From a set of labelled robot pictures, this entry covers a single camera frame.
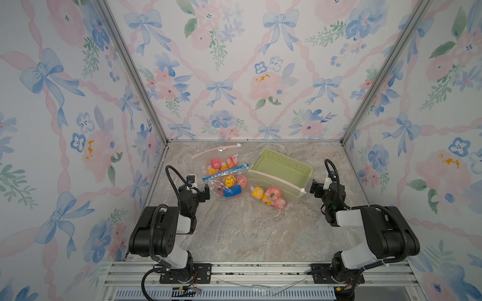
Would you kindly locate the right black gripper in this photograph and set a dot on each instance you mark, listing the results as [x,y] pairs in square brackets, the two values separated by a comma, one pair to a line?
[319,187]

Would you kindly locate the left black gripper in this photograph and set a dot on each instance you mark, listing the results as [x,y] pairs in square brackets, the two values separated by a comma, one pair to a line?
[206,192]

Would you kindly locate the blue zipper clear bag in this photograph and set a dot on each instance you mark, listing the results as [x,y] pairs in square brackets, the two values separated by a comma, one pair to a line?
[215,183]

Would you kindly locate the pink zipper clear bag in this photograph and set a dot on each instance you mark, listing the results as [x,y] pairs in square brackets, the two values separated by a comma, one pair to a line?
[289,192]
[201,161]

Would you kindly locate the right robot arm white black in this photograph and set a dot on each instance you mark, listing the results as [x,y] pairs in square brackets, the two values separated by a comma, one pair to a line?
[388,237]

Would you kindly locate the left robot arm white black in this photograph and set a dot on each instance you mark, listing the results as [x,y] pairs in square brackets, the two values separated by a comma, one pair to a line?
[155,233]

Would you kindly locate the light green plastic basket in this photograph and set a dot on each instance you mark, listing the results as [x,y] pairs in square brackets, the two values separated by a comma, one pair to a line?
[273,169]

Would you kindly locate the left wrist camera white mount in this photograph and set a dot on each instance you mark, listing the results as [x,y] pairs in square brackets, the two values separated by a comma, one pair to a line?
[191,179]

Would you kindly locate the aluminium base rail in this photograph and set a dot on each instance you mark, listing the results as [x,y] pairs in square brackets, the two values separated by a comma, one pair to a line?
[259,281]

